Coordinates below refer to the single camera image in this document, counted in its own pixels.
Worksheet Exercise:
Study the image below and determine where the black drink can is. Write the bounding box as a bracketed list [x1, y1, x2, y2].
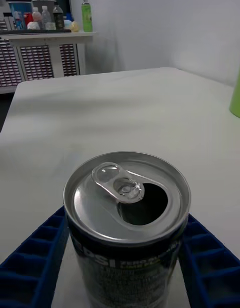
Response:
[62, 151, 192, 308]

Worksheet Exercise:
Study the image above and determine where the clear plastic bottle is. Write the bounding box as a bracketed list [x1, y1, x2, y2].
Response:
[41, 5, 52, 30]

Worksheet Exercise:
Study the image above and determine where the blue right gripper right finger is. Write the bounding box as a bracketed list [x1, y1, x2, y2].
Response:
[178, 213, 240, 308]

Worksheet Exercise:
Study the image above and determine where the grey plastic bin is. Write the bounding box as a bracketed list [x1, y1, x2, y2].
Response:
[31, 0, 57, 16]

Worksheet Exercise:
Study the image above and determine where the white small-drawer cabinet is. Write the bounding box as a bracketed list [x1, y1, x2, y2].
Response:
[0, 32, 100, 88]

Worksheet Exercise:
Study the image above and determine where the yellow-green plastic bin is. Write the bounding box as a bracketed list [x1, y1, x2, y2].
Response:
[229, 67, 240, 118]

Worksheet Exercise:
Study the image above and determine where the dark plastic bottle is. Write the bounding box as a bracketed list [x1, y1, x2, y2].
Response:
[52, 4, 66, 30]

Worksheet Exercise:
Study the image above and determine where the pink plastic bottle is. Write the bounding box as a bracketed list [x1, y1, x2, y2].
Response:
[31, 7, 42, 26]

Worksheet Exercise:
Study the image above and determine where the red drink can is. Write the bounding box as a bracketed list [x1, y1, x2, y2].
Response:
[23, 12, 34, 28]

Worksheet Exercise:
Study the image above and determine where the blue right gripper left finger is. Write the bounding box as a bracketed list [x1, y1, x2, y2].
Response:
[0, 205, 70, 308]

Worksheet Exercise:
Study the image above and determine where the green plastic bottle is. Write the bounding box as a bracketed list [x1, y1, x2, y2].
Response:
[81, 0, 94, 33]

